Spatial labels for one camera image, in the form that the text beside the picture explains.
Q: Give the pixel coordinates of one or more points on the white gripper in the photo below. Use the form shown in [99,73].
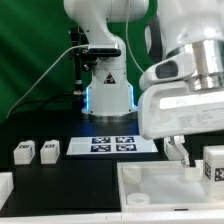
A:
[171,109]

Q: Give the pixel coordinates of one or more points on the white square tabletop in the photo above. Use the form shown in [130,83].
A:
[159,186]

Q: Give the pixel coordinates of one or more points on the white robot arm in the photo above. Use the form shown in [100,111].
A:
[179,26]

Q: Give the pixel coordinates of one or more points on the white marker sheet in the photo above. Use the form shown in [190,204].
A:
[101,145]

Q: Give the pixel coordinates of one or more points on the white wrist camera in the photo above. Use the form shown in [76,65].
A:
[175,68]

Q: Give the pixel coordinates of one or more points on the black camera stand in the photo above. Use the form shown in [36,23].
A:
[85,55]

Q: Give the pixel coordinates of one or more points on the white bracket left edge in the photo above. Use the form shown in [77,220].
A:
[6,187]

